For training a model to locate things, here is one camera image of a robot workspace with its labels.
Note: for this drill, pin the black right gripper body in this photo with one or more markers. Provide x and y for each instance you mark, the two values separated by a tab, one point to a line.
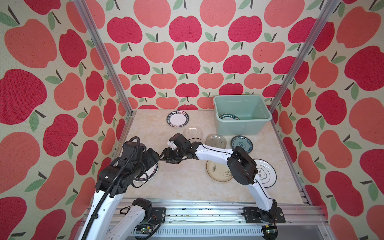
176	153

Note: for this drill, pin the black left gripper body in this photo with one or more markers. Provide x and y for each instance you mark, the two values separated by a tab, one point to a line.
148	159

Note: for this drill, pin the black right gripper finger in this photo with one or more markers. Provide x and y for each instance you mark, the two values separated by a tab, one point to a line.
172	160
165	155

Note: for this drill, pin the white plate green rim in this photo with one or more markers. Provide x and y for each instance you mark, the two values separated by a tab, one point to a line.
149	174

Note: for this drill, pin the white plate dark rim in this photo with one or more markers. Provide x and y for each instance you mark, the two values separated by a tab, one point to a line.
228	117
177	119

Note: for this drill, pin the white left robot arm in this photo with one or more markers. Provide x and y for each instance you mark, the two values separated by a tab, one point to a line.
111	186

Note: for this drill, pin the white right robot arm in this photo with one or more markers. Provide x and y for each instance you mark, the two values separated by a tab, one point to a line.
242	167

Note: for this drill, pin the mint green plastic bin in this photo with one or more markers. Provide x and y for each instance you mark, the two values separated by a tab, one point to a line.
251	110

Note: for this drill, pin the clear round glass plate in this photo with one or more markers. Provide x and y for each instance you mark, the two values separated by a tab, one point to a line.
193	134

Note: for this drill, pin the clear grey glass plate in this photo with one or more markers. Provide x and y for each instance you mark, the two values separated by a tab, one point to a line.
216	141

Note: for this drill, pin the cream plate with plant drawing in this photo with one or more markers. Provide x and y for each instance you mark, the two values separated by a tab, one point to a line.
219	172

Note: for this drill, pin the small blue floral plate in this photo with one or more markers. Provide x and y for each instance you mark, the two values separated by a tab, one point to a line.
243	142

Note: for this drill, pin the white plate with black rings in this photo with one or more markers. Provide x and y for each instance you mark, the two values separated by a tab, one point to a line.
266	172

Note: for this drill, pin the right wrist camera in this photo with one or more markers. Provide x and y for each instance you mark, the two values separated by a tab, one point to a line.
172	145

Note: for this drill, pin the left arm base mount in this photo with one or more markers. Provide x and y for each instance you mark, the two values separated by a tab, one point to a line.
156	216

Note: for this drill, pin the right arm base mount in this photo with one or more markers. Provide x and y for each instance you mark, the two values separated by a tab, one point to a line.
257	216

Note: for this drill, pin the left aluminium frame post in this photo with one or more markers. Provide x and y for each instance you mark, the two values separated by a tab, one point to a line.
90	24

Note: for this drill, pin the aluminium frame post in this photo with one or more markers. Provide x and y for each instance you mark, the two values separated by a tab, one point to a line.
319	24
90	24

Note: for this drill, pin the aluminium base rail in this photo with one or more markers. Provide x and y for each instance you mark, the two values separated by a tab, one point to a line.
224	220

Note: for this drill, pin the right aluminium frame post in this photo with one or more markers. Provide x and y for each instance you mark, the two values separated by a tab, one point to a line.
319	24

